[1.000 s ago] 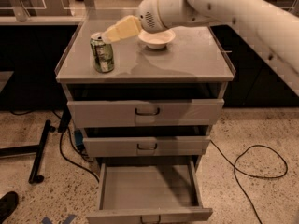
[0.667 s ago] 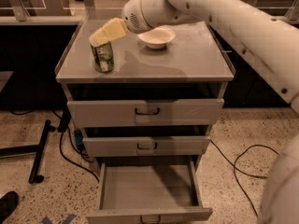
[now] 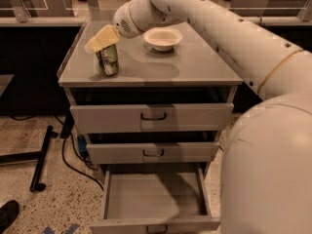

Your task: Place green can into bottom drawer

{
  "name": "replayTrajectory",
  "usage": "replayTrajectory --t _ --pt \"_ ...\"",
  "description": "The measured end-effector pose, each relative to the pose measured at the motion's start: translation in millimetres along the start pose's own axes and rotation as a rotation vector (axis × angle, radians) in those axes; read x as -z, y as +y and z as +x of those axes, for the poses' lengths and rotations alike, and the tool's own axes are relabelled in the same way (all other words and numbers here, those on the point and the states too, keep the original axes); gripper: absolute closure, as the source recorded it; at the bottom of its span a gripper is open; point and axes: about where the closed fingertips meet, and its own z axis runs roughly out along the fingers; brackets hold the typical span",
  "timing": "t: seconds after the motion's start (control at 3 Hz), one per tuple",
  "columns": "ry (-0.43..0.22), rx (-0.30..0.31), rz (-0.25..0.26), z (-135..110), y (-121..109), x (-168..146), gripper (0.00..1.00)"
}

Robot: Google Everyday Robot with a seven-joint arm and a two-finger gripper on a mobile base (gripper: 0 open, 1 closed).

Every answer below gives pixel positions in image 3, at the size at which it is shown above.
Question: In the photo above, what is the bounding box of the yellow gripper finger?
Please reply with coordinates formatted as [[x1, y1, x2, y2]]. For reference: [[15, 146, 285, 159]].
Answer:
[[84, 24, 120, 54]]

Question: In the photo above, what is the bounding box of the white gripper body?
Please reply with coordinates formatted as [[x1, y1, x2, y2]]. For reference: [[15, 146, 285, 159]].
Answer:
[[113, 0, 169, 38]]

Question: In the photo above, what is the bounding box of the green soda can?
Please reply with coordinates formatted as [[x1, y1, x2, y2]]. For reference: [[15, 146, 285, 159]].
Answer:
[[96, 45, 119, 76]]

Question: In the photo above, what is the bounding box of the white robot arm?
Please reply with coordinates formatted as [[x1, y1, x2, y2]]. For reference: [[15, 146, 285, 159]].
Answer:
[[85, 0, 312, 234]]

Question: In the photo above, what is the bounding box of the grey drawer cabinet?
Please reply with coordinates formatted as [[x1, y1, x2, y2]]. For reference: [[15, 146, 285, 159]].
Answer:
[[57, 9, 245, 234]]

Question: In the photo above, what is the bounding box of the top grey drawer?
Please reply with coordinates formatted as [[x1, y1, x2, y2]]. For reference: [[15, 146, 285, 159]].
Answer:
[[70, 103, 233, 134]]

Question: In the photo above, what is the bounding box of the middle grey drawer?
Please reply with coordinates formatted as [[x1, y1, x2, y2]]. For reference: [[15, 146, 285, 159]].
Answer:
[[87, 142, 218, 164]]

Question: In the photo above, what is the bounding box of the bottom grey open drawer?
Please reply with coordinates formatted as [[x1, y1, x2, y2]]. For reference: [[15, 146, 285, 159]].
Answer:
[[91, 163, 220, 234]]

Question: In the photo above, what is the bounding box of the white paper bowl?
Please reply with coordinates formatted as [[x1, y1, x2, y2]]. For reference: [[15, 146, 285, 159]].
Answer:
[[143, 27, 182, 52]]

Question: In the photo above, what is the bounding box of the black metal stand leg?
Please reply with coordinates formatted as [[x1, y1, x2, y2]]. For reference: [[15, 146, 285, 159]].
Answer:
[[0, 126, 58, 192]]

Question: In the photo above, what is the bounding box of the blue tape cross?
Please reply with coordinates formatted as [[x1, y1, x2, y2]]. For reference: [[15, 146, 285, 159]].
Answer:
[[43, 223, 80, 234]]

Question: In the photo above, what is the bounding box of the black shoe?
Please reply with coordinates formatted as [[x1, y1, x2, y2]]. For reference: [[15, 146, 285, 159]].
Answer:
[[0, 200, 20, 234]]

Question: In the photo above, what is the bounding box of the black floor cable left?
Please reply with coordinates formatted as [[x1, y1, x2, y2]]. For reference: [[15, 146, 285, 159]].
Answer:
[[9, 114, 105, 191]]

